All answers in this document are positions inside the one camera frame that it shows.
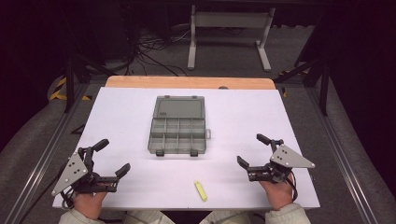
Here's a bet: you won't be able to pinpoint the person's right leg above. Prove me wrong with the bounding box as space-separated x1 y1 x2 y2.
199 210 254 224

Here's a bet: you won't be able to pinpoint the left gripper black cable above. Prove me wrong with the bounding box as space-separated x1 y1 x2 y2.
60 189 77 210

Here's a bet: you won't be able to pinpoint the yellow black floor tape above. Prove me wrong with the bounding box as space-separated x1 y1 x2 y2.
49 77 93 103

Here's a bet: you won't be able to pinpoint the black metal frame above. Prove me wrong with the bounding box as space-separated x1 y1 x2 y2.
273 57 332 117
63 50 108 114

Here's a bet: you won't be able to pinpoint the yellow stick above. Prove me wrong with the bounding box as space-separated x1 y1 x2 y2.
192 179 208 203

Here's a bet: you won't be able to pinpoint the black floor cables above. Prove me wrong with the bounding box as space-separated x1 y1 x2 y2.
122 26 191 77

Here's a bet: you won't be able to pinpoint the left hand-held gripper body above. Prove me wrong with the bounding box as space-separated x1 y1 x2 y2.
50 147 120 197

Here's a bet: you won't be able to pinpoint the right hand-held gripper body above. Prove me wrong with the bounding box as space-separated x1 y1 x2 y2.
247 139 317 185

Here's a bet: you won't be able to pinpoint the person's left leg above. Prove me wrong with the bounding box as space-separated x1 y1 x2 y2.
123 210 176 224

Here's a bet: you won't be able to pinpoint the grey clear compartment box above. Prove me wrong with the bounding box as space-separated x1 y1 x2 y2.
147 94 213 158

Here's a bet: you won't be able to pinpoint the person's left hand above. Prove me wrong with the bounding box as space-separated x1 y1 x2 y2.
73 191 108 221

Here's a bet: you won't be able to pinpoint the aluminium rail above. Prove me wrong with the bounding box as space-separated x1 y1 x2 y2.
304 86 381 224
2 83 92 224

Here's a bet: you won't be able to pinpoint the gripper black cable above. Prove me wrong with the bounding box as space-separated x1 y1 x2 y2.
285 173 299 203
60 189 77 210

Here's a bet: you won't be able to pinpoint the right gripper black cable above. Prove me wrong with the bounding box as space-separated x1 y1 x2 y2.
285 173 299 203

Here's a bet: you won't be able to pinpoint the person's leg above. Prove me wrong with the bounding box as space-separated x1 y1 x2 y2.
123 210 176 224
199 210 254 224

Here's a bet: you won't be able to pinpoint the grey metal stand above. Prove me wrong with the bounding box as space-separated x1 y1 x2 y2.
186 4 277 73

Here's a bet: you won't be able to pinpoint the white board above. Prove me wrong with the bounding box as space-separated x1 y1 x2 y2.
51 86 321 211

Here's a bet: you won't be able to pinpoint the person's right hand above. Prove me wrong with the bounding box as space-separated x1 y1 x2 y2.
259 175 296 212

